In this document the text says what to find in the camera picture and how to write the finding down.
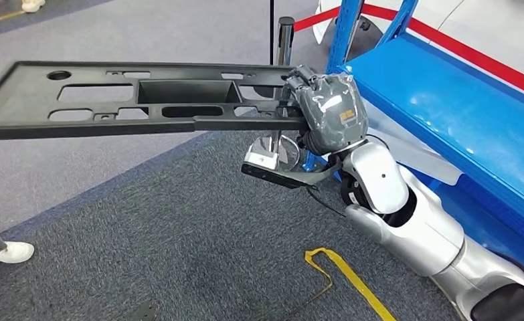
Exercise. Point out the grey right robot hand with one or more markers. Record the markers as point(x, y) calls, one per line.
point(332, 115)

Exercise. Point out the black plastic panel part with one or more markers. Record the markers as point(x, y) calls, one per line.
point(22, 97)

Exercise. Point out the blue metal shelf rack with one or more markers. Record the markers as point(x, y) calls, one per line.
point(443, 111)

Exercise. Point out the short red barrier belt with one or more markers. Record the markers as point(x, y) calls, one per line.
point(315, 15)

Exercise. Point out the long red barrier belt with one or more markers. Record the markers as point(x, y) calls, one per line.
point(465, 51)

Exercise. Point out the yellow floor tape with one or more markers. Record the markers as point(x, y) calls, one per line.
point(0, 17)
point(359, 283)

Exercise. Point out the white car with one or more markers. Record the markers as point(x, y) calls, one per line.
point(487, 26)

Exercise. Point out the black left robot foot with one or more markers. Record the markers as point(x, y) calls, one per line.
point(145, 312)

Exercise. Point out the chrome stanchion post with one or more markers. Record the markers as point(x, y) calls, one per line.
point(285, 44)

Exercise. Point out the pale wrist camera on bracket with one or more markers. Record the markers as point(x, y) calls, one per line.
point(257, 161)

